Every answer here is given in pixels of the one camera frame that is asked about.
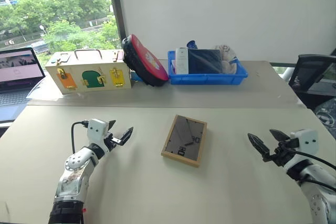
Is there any black office chair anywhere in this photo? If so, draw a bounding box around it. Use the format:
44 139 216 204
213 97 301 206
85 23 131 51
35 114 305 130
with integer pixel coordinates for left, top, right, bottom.
288 54 336 111

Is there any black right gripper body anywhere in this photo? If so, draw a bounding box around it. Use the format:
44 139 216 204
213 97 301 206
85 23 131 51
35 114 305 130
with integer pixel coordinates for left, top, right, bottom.
262 139 300 167

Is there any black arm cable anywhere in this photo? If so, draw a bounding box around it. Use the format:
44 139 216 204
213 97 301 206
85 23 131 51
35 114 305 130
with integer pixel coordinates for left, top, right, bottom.
278 140 336 191
71 120 90 154

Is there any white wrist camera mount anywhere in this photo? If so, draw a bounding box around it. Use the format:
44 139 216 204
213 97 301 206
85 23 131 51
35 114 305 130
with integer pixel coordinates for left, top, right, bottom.
290 129 319 154
86 119 111 154

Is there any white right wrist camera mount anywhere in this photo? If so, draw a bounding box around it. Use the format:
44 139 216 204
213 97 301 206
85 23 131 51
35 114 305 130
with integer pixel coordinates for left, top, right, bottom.
290 129 319 154

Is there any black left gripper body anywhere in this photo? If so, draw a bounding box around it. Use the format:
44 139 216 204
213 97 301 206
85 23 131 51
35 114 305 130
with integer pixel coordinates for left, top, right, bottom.
104 131 119 153

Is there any dark navy flat pouch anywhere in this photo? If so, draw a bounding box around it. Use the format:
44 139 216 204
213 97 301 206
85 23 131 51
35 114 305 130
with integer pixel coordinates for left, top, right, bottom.
187 48 224 74

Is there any wooden picture frame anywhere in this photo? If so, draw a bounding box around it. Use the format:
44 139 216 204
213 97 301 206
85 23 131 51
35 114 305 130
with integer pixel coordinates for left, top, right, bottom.
161 114 208 168

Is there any wooden latch lock box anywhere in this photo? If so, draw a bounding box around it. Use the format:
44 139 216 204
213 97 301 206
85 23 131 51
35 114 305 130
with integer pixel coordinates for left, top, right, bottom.
45 49 132 95

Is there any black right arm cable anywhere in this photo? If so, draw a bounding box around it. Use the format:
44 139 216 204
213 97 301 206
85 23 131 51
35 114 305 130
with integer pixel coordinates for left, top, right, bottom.
278 140 336 191

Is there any beige crumpled cloth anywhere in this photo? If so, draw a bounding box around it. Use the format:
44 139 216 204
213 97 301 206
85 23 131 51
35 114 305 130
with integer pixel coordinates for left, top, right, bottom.
213 45 239 74

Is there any red and black round case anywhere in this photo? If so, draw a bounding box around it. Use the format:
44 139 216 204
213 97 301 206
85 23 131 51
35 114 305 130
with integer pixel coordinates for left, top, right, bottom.
121 34 169 88

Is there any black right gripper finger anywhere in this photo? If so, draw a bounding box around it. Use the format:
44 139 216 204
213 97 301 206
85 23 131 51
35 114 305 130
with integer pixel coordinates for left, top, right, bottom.
269 129 291 141
247 133 270 157

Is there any dark window frame post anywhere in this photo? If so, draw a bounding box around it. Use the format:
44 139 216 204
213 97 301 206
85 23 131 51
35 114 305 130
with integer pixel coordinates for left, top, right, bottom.
106 0 128 51

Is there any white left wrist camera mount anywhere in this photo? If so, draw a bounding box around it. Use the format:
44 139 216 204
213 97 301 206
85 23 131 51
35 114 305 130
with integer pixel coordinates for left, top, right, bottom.
86 119 111 154

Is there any small blue block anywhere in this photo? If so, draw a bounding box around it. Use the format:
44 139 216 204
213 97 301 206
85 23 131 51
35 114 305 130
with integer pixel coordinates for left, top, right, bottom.
130 71 144 83

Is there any blue plastic bin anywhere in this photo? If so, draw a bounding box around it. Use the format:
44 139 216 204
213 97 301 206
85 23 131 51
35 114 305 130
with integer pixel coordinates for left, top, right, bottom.
167 50 249 86

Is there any white slim carton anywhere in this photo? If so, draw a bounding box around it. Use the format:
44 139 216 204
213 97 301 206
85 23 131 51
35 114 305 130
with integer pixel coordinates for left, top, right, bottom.
175 47 190 74

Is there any open laptop computer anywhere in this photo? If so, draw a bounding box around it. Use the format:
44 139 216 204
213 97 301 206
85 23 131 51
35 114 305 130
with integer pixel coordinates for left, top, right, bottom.
0 47 47 124

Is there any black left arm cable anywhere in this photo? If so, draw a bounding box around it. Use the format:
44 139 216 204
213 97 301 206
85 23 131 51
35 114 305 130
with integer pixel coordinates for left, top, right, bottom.
71 120 90 154

